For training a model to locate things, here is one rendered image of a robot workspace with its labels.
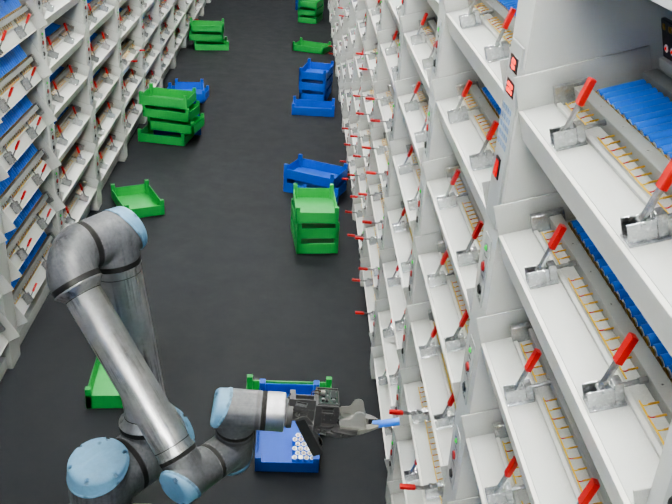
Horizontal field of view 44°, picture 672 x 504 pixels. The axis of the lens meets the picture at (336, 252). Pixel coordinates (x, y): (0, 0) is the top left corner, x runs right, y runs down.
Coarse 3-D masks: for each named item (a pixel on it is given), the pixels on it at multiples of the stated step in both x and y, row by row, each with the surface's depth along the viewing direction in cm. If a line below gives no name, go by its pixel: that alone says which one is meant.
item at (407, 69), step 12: (408, 0) 249; (420, 0) 249; (408, 12) 250; (408, 60) 257; (396, 72) 267; (408, 72) 258; (396, 96) 265; (396, 108) 264; (396, 120) 265; (396, 132) 267; (396, 180) 275; (396, 192) 277; (384, 204) 288; (384, 228) 285; (384, 240) 285; (384, 288) 293; (372, 336) 313; (372, 360) 309; (372, 372) 309
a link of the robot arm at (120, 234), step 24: (96, 216) 191; (120, 216) 193; (96, 240) 186; (120, 240) 191; (144, 240) 197; (120, 264) 193; (120, 288) 196; (144, 288) 202; (120, 312) 198; (144, 312) 202; (144, 336) 203; (120, 432) 215; (192, 432) 222; (144, 456) 211
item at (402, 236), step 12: (396, 204) 278; (396, 216) 274; (396, 228) 264; (408, 228) 263; (396, 240) 259; (408, 240) 258; (396, 252) 253; (408, 252) 251; (408, 264) 240; (408, 276) 238
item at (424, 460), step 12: (408, 372) 224; (420, 372) 224; (408, 384) 226; (420, 384) 224; (408, 396) 221; (408, 408) 217; (420, 408) 216; (420, 432) 207; (420, 444) 204; (432, 444) 203; (420, 456) 200; (420, 468) 196; (432, 468) 195; (420, 480) 193; (432, 480) 192
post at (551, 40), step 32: (544, 0) 112; (576, 0) 113; (608, 0) 113; (640, 0) 113; (544, 32) 114; (576, 32) 114; (608, 32) 115; (640, 32) 115; (544, 64) 116; (512, 160) 123; (512, 192) 125; (544, 192) 125; (480, 256) 140; (512, 288) 133; (480, 352) 138; (480, 384) 141; (448, 480) 160
